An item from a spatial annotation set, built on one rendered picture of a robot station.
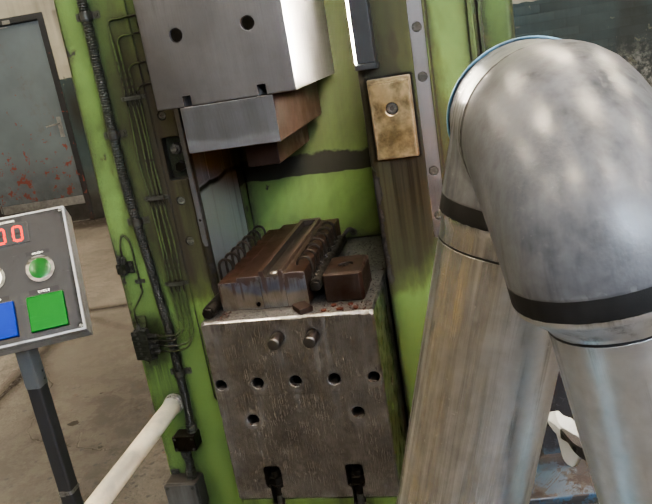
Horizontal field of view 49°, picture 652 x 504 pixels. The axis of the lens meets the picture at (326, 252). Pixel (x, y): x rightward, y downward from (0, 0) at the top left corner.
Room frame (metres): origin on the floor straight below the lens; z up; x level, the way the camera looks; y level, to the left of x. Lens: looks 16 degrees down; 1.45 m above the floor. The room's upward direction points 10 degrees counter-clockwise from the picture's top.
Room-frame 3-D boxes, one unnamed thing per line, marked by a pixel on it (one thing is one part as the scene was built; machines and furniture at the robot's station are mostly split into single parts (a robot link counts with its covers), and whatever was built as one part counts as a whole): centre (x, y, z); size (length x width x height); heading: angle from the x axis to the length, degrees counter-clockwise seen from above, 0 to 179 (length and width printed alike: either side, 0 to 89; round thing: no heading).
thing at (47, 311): (1.42, 0.59, 1.01); 0.07 x 0.05 x 0.07; 101
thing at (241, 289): (1.68, 0.10, 0.96); 0.42 x 0.20 x 0.09; 166
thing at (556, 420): (0.78, -0.26, 0.93); 0.09 x 0.03 x 0.06; 28
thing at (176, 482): (1.68, 0.47, 0.36); 0.09 x 0.07 x 0.12; 76
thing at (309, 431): (1.68, 0.04, 0.69); 0.56 x 0.38 x 0.45; 166
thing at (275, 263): (1.67, 0.08, 0.99); 0.42 x 0.05 x 0.01; 166
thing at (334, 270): (1.49, -0.04, 0.95); 0.12 x 0.08 x 0.06; 166
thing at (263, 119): (1.68, 0.10, 1.32); 0.42 x 0.20 x 0.10; 166
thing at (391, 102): (1.53, -0.19, 1.27); 0.09 x 0.02 x 0.17; 76
